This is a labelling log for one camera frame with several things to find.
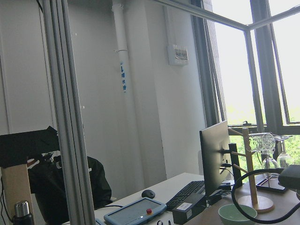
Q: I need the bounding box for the black monitor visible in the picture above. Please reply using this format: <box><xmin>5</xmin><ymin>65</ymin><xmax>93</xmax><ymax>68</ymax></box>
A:
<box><xmin>200</xmin><ymin>120</ymin><xmax>231</xmax><ymax>196</ymax></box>

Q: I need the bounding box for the black computer mouse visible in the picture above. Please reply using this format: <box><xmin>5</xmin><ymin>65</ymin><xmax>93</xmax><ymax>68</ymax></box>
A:
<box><xmin>141</xmin><ymin>189</ymin><xmax>156</xmax><ymax>199</ymax></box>

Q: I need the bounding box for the black keyboard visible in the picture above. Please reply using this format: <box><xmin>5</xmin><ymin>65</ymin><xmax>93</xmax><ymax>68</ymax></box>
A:
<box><xmin>166</xmin><ymin>180</ymin><xmax>205</xmax><ymax>211</ymax></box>

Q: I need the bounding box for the teach pendant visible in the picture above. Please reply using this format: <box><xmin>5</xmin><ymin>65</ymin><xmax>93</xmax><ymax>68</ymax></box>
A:
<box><xmin>104</xmin><ymin>197</ymin><xmax>167</xmax><ymax>225</ymax></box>

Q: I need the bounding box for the glass mug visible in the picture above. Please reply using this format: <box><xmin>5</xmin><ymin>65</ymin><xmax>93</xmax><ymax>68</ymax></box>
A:
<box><xmin>248</xmin><ymin>133</ymin><xmax>276</xmax><ymax>154</ymax></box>

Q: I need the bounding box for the wine glass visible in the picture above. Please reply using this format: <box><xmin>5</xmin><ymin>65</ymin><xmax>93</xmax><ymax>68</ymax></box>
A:
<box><xmin>262</xmin><ymin>154</ymin><xmax>279</xmax><ymax>180</ymax></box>
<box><xmin>277</xmin><ymin>140</ymin><xmax>294</xmax><ymax>168</ymax></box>

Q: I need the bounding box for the green bowl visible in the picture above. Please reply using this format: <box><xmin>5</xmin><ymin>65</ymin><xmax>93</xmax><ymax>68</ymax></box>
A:
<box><xmin>218</xmin><ymin>204</ymin><xmax>257</xmax><ymax>225</ymax></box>

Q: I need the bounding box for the wooden mug tree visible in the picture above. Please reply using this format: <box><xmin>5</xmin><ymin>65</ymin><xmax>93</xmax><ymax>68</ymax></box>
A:
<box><xmin>238</xmin><ymin>128</ymin><xmax>275</xmax><ymax>213</ymax></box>

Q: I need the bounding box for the black steel thermos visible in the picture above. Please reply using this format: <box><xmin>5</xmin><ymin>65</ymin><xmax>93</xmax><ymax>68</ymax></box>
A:
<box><xmin>13</xmin><ymin>200</ymin><xmax>34</xmax><ymax>225</ymax></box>

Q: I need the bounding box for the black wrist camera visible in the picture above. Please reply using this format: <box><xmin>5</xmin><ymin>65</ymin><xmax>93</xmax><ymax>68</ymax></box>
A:
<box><xmin>278</xmin><ymin>165</ymin><xmax>300</xmax><ymax>190</ymax></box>

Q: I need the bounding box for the black cable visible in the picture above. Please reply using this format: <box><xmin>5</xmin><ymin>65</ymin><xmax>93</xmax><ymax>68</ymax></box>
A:
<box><xmin>231</xmin><ymin>167</ymin><xmax>300</xmax><ymax>224</ymax></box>

